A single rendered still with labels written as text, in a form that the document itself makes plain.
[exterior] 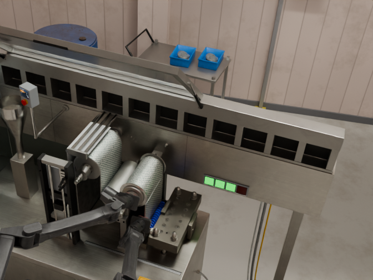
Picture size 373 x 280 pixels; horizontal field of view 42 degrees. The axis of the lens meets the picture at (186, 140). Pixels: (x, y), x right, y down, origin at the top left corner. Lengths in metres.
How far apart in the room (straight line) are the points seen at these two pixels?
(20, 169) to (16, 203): 0.23
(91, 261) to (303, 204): 1.13
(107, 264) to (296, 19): 3.22
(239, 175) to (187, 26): 2.78
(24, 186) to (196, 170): 0.98
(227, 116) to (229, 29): 2.74
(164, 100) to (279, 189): 0.74
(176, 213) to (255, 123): 0.68
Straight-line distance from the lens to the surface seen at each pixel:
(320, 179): 2.44
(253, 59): 5.13
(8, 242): 1.95
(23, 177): 2.84
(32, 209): 2.88
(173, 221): 2.58
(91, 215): 2.07
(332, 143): 2.31
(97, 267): 2.56
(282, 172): 2.44
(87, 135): 2.46
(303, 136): 2.30
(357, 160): 5.01
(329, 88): 5.32
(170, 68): 1.86
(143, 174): 2.41
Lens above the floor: 2.93
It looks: 38 degrees down
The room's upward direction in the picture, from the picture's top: 5 degrees clockwise
